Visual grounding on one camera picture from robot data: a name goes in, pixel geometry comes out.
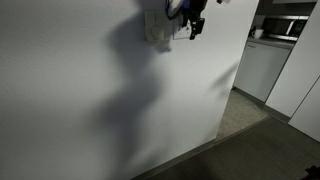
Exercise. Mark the tall white cabinet panel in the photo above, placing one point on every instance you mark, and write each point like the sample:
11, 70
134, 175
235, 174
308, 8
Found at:
300, 73

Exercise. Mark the white mug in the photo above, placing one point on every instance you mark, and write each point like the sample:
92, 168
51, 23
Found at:
257, 33

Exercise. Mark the grey kitchen countertop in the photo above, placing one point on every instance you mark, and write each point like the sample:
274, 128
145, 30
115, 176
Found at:
271, 42

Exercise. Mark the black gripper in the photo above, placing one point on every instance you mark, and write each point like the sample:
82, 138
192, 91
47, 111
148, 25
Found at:
196, 8

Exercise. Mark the white kitchen base cabinet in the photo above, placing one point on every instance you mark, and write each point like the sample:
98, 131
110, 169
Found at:
261, 70

